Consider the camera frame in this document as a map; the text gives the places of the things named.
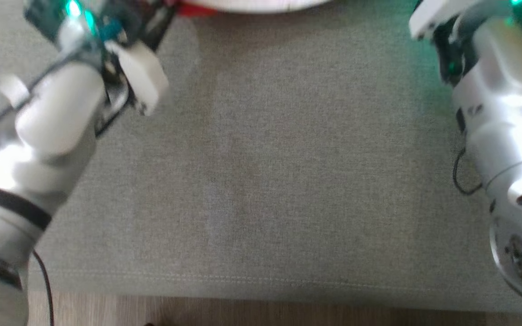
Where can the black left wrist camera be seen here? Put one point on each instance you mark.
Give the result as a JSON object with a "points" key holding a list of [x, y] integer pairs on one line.
{"points": [[132, 16]]}

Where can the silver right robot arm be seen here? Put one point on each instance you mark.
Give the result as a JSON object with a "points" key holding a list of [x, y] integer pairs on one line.
{"points": [[505, 113]]}

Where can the large grey sofa seat cushion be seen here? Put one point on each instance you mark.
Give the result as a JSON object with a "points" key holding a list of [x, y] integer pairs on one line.
{"points": [[265, 181]]}

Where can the red and white shorts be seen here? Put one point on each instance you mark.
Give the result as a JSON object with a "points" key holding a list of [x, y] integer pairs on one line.
{"points": [[261, 4]]}

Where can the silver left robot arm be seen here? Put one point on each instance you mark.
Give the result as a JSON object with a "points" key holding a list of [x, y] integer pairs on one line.
{"points": [[52, 117]]}

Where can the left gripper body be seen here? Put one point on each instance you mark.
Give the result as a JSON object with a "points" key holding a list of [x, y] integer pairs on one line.
{"points": [[145, 79]]}

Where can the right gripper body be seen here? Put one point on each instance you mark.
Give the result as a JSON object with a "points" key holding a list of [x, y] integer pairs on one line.
{"points": [[437, 16]]}

